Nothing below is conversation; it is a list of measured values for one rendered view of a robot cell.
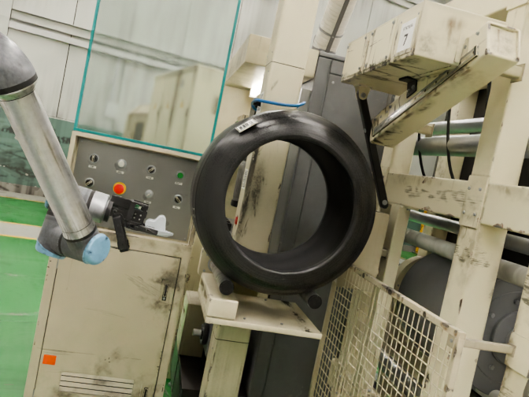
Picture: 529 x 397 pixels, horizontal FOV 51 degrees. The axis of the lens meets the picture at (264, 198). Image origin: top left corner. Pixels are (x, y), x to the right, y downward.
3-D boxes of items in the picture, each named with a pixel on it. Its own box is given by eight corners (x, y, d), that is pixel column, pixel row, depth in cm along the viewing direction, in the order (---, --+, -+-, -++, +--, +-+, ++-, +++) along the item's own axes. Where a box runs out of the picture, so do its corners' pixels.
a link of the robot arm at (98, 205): (84, 221, 161) (89, 217, 171) (101, 226, 162) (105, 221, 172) (94, 192, 161) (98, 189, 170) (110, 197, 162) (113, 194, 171)
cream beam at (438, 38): (338, 82, 202) (346, 42, 201) (401, 97, 207) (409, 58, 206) (411, 54, 142) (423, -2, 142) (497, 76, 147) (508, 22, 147)
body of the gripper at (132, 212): (150, 207, 165) (110, 194, 163) (141, 234, 165) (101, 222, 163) (150, 205, 172) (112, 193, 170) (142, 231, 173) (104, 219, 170)
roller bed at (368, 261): (320, 274, 222) (336, 202, 221) (355, 280, 225) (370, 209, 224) (336, 286, 203) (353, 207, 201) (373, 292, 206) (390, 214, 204)
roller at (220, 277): (211, 257, 198) (223, 258, 199) (209, 268, 199) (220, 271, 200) (220, 279, 164) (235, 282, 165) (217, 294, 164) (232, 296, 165)
